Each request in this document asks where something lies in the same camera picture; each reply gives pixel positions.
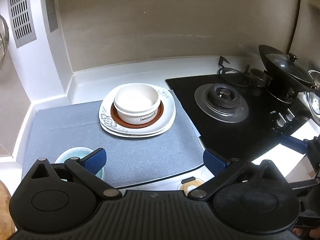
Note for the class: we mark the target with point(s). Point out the small dark pot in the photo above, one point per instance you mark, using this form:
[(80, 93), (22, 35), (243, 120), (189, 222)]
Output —
[(260, 78)]

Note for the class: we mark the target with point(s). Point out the brown round plate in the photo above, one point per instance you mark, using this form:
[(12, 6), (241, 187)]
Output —
[(120, 121)]

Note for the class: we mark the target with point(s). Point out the black glass gas stove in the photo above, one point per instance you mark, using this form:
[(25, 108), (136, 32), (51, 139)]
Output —
[(250, 135)]

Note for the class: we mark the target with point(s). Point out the black wok with lid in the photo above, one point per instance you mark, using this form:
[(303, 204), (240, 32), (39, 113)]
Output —
[(285, 67)]

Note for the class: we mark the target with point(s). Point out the wooden cutting board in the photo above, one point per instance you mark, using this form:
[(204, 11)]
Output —
[(5, 210)]

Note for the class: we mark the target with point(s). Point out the round metal stove burner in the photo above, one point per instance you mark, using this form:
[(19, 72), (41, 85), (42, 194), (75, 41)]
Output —
[(221, 102)]

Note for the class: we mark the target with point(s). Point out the black pan support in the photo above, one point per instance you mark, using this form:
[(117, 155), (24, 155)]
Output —
[(232, 73)]

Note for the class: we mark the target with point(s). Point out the shiny metal pot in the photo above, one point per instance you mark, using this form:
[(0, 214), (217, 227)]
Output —
[(314, 100)]

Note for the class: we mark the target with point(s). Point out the grey counter mat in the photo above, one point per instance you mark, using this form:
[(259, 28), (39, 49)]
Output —
[(140, 155)]

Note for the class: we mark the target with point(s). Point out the teal striped bowl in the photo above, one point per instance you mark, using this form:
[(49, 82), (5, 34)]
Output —
[(65, 156)]

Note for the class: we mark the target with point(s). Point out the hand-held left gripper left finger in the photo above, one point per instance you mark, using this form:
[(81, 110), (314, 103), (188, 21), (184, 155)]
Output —
[(95, 159)]

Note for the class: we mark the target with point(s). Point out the silver stove knob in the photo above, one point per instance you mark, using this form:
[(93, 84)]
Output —
[(280, 122), (290, 115)]

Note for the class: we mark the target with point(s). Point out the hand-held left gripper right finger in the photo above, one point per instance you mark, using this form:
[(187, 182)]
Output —
[(214, 162)]

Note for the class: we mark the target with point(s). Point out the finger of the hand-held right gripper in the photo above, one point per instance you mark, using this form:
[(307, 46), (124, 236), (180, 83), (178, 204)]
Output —
[(293, 143)]

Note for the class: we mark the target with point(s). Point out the grey vent grille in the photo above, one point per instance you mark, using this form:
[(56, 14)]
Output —
[(21, 12), (51, 5)]

